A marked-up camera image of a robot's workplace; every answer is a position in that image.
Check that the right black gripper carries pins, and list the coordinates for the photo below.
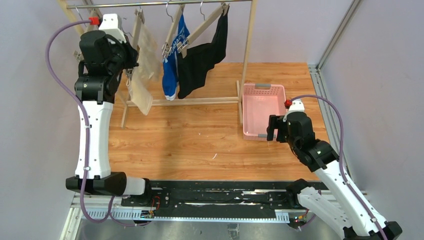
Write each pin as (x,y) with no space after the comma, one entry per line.
(272,127)

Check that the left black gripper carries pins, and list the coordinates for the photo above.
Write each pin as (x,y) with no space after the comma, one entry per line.
(130,57)

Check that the cream cotton underwear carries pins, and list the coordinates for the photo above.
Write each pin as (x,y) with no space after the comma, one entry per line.
(147,71)

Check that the wooden clip hanger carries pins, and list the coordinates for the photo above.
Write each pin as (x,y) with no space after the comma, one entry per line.
(139,20)
(87,27)

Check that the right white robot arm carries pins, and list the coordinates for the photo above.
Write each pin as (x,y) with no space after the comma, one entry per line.
(355,218)

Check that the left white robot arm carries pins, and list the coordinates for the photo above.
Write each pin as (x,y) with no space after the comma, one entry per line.
(95,92)

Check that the empty wooden clip hanger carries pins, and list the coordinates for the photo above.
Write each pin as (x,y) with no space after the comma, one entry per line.
(87,27)

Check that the blue underwear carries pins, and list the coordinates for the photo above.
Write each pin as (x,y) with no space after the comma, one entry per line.
(170,76)

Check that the black underwear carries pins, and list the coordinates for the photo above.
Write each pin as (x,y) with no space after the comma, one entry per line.
(193,68)

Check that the pink plastic basket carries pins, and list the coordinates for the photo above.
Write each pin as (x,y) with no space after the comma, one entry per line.
(259,102)

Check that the wooden clothes rack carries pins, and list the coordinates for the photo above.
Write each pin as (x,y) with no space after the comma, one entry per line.
(125,99)

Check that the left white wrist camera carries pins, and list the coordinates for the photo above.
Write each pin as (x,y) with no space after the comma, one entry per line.
(112,25)

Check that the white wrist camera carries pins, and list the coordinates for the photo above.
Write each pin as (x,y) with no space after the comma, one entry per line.
(112,25)
(294,105)

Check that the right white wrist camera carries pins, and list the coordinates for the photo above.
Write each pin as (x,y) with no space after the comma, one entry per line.
(294,105)

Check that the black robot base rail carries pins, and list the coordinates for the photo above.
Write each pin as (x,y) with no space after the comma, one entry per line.
(203,201)

